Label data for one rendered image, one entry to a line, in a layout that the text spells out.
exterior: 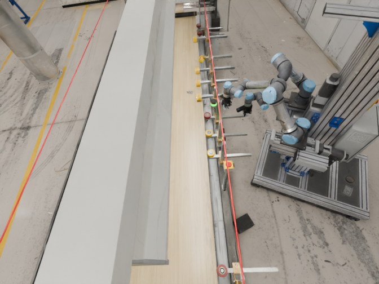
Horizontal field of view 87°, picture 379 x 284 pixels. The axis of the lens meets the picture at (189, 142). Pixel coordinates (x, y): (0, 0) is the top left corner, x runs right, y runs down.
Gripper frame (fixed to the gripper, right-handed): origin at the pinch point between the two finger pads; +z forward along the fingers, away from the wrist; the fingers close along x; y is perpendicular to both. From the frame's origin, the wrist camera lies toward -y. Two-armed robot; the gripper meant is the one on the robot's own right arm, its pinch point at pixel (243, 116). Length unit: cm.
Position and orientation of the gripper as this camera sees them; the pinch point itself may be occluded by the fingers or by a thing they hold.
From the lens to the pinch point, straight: 243.7
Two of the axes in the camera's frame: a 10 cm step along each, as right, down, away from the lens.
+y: 9.9, -0.7, -0.7
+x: -0.2, -8.4, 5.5
